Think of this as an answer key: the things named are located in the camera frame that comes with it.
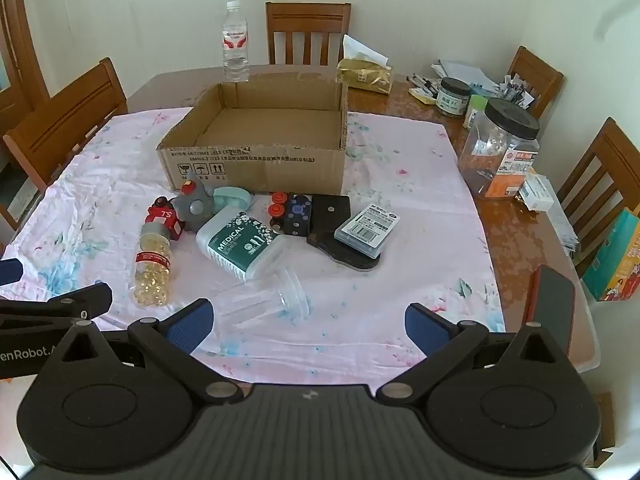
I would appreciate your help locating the large clear jar black lid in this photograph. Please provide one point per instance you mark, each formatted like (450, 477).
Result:
(495, 160)

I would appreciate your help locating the green capped small bottle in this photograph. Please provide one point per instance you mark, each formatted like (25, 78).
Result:
(475, 110)

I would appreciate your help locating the yellow sticky note pad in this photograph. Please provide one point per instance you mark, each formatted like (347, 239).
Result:
(422, 96)

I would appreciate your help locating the clear pencil lead case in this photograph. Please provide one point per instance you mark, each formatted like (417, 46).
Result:
(367, 230)

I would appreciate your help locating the red smartphone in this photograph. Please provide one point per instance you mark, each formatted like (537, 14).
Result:
(552, 305)

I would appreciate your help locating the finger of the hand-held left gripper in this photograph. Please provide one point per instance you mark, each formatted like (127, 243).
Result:
(10, 271)
(75, 302)

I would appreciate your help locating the colourful printed box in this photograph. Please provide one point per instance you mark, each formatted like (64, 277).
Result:
(615, 260)

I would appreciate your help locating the small jar black lid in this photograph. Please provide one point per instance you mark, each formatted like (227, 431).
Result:
(453, 97)

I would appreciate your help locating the white medicine box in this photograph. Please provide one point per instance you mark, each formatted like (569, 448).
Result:
(537, 192)

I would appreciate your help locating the cluttered pen holder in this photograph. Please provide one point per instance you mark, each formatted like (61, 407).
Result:
(515, 90)

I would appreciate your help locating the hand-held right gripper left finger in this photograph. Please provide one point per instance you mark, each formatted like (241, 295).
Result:
(192, 329)

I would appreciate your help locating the red toy fire truck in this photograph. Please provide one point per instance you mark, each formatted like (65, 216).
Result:
(165, 217)

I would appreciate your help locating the wooden dining chair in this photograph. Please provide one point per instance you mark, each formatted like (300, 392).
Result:
(307, 35)
(537, 77)
(607, 180)
(60, 125)

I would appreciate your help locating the stack of white papers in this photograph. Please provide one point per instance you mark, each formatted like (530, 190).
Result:
(467, 71)

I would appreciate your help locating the bunch of pens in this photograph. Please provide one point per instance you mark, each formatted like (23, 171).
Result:
(422, 85)

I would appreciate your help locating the cardboard box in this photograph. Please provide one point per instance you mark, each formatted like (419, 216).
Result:
(280, 160)

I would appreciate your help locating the white green-labelled bottle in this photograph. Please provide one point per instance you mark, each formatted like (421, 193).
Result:
(235, 245)

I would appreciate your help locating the gold tissue pack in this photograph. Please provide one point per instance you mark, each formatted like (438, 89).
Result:
(362, 72)

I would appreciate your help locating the black cube toy red wheels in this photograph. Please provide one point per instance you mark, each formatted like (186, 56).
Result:
(296, 212)

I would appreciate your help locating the light teal round toy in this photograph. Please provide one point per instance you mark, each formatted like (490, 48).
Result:
(231, 200)

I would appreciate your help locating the grey toy creature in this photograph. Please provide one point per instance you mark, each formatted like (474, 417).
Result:
(197, 205)

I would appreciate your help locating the black oval base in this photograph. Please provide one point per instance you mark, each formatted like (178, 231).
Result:
(350, 257)

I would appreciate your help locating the clear plastic cup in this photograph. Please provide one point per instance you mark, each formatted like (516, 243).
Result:
(272, 300)

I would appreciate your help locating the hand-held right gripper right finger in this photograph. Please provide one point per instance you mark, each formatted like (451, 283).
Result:
(424, 329)

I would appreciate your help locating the yellow capsule bottle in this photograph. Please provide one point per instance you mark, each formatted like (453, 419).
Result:
(150, 270)

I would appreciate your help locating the clear plastic water bottle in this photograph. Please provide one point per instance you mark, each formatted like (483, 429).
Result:
(235, 45)

